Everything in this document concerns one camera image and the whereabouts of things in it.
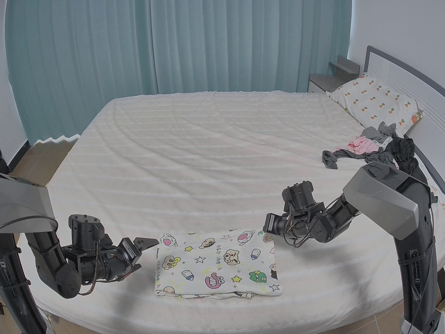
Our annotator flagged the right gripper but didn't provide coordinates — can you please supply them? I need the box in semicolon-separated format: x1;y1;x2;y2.
266;213;296;243

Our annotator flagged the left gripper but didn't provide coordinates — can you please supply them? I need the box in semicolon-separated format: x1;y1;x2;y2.
101;238;160;282

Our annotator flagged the pile of clothes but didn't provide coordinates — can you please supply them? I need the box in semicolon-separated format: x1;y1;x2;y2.
321;121;426;187

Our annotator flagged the bed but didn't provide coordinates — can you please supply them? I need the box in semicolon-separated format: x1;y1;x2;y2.
16;45;445;328

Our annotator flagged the blue-green curtain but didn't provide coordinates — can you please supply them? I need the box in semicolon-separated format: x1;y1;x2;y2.
5;0;352;145

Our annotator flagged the white printed pyjama top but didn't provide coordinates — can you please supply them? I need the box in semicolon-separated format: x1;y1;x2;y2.
154;229;284;299

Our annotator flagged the grey bedside table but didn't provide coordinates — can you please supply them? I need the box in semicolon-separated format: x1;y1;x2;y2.
308;55;359;94

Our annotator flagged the white printed pillow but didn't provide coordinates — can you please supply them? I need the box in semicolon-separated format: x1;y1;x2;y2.
327;74;424;138

